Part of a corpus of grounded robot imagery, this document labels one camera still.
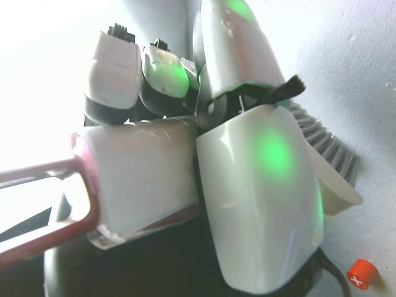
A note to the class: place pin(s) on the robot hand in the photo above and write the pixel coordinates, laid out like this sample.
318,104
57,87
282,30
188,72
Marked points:
256,191

